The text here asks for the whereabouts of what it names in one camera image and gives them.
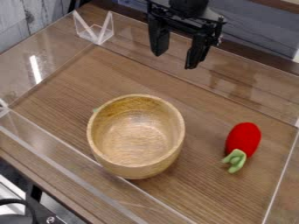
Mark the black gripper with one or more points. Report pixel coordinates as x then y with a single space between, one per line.
189 16

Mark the red plush strawberry toy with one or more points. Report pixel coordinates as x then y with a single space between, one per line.
241 146

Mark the wooden bowl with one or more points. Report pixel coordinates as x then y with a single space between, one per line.
135 135

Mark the clear acrylic corner bracket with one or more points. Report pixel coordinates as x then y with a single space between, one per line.
98 34

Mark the black table leg bracket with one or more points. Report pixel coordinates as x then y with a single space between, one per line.
45 215

